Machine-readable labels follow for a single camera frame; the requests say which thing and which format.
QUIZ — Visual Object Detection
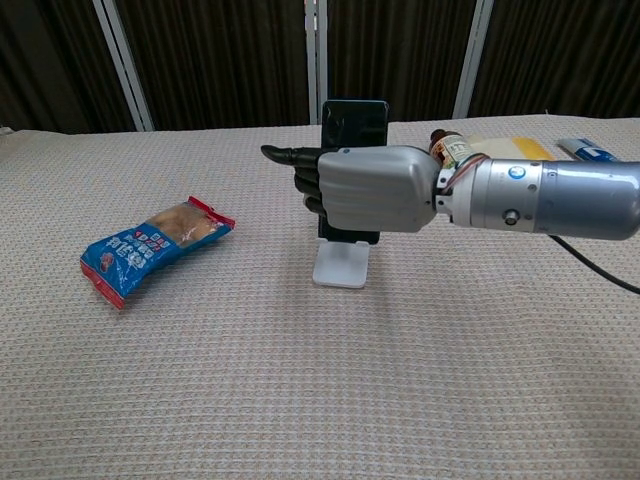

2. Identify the grey black right robot hand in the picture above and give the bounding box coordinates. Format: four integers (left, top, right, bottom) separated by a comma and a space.
260, 144, 442, 234

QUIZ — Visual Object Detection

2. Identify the black smartphone with teal edge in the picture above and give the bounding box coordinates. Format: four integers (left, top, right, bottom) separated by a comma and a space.
316, 99, 389, 248

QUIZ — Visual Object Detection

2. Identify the white phone stand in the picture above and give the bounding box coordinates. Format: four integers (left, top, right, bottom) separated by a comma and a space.
312, 238, 372, 290

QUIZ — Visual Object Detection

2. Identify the blue red snack bag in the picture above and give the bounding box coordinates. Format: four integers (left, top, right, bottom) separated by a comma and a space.
80, 195, 237, 311

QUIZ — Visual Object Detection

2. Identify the dark brown glass bottle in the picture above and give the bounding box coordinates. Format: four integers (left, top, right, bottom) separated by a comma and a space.
429, 128, 475, 170

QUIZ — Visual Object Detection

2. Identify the white yellow notebook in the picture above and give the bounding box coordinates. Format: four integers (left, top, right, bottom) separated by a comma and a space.
467, 135, 558, 162

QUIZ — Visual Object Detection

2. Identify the blue white toothpaste tube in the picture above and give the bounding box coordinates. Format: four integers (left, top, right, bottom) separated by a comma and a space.
557, 138, 623, 163

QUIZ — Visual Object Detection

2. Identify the beige woven tablecloth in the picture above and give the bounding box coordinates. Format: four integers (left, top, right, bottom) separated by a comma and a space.
0, 113, 640, 480

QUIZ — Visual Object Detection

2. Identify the grey folding screen frame post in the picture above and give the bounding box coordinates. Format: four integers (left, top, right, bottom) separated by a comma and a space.
304, 0, 330, 126
452, 0, 495, 120
92, 0, 155, 133

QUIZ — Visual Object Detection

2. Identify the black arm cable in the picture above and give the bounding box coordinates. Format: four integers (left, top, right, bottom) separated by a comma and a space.
549, 233, 640, 295

